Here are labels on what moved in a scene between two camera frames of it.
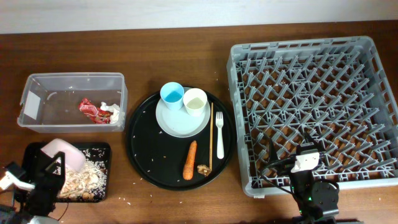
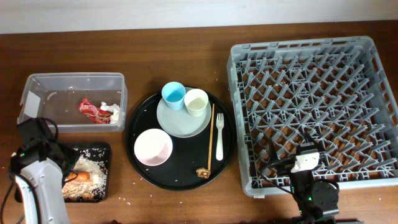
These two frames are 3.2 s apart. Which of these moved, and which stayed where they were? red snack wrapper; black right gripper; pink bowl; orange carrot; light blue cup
Moved: orange carrot; pink bowl
Stayed: black right gripper; red snack wrapper; light blue cup
